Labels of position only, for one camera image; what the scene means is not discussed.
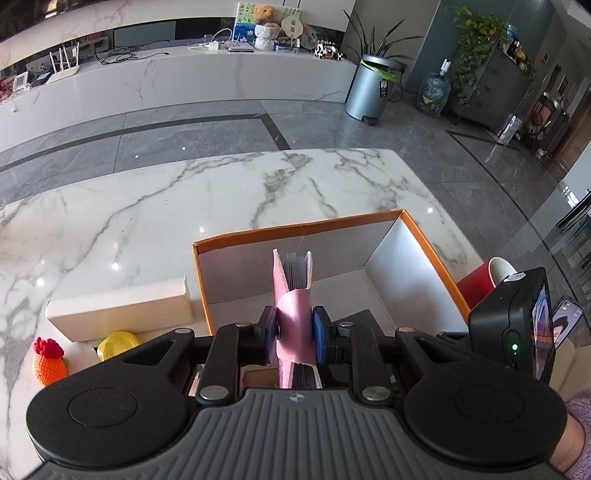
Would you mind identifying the white wifi router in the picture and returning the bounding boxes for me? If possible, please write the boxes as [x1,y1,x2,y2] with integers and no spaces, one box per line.
[48,41,81,84]

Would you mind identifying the round paper fan ornament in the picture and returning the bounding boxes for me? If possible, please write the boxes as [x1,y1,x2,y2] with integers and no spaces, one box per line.
[280,16,305,47]

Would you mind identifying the red cup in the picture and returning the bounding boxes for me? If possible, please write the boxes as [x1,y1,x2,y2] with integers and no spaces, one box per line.
[456,257,518,315]

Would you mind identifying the lotus flower painting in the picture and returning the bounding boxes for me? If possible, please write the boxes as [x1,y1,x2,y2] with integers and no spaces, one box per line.
[235,1,303,44]

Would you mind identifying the pink notebook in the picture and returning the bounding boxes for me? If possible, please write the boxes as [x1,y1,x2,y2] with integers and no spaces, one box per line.
[271,249,322,391]

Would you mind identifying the smartphone with lit screen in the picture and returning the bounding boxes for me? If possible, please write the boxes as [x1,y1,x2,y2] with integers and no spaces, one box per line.
[553,298,583,346]

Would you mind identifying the orange cardboard box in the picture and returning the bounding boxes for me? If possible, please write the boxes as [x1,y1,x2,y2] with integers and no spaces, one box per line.
[191,209,472,337]

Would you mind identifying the brown teddy in knit pot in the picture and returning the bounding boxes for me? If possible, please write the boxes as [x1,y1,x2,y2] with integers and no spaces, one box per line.
[253,4,282,51]

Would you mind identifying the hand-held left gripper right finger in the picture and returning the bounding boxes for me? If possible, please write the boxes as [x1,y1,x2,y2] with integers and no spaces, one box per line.
[314,307,481,403]

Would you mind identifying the white marble television cabinet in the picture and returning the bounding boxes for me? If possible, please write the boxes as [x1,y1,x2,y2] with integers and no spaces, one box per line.
[0,0,358,153]

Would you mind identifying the silver pedal trash can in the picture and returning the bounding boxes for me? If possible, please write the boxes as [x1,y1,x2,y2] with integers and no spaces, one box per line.
[345,54,400,124]

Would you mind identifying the trailing vine plant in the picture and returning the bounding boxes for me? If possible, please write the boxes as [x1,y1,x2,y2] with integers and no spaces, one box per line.
[443,4,536,104]

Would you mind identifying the grey storage cabinet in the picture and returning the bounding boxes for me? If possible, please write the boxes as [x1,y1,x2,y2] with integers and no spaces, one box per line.
[445,44,532,134]

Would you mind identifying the orange crochet fruit toy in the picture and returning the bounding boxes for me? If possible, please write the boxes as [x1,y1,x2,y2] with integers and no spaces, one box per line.
[32,337,69,386]

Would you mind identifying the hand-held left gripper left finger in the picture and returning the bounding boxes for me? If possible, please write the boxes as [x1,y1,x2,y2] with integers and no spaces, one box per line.
[104,306,278,403]

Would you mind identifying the black white cow figurine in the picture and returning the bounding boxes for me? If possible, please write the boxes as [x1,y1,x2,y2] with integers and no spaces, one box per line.
[314,39,345,61]

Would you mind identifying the long leaf potted plant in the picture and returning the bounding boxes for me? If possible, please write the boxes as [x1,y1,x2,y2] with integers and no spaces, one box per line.
[344,4,423,84]

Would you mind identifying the blue water jug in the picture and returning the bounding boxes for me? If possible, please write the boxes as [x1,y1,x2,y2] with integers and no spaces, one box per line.
[417,58,452,114]

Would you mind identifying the person's right forearm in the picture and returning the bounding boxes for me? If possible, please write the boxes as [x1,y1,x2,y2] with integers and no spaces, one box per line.
[549,387,591,480]

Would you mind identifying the yellow tape measure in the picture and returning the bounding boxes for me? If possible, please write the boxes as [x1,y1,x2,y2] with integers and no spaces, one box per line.
[97,330,143,361]

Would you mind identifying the white rectangular box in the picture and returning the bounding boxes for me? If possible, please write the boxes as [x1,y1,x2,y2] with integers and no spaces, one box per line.
[46,276,193,343]

